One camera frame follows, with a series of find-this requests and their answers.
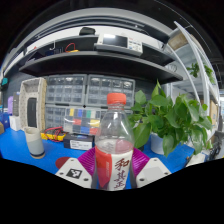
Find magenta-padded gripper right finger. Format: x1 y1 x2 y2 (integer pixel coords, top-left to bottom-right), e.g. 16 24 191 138
131 147 172 189

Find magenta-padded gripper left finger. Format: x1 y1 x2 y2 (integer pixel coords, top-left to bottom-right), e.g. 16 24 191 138
54 146 98 190

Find clear red-capped drink bottle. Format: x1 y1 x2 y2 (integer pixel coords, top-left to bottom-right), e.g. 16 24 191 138
94 92 136 192

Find yellow multimeter with red leads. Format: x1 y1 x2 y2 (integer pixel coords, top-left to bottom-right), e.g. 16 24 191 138
40 126 68 142

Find white power adapter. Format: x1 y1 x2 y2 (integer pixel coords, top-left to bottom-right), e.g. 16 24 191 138
186 151 206 166

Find white and grey mug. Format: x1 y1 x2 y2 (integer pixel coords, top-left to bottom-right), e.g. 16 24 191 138
23 126 46 160

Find clear organizer box, coloured parts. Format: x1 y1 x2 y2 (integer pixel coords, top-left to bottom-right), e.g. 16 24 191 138
63 106 103 136

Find green plant in white pot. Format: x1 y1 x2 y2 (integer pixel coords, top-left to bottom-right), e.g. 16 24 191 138
128 79 214 158

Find grey small-parts drawer cabinet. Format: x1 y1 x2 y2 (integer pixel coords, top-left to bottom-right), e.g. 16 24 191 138
44 104 68 129
85 75 136 108
45 74 88 105

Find black stand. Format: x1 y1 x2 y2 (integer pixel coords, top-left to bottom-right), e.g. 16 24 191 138
208 131 224 158

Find black device in basket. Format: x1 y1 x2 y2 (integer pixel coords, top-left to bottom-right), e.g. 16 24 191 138
26 97 38 129

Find white carton box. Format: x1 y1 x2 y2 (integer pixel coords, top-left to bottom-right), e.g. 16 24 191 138
9 114 23 132

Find blue box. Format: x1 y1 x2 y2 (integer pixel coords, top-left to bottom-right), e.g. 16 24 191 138
0 112 11 131

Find white perforated basket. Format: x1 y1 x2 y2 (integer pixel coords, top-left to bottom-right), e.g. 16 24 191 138
18 77 48 133

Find dark grey box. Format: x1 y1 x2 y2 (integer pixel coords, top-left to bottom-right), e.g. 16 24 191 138
12 91 21 117

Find purple box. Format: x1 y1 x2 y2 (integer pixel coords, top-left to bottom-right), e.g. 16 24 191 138
7 95 15 116

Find dark workbench shelf with instruments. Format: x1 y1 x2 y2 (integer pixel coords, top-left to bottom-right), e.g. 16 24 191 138
3 8 184 85

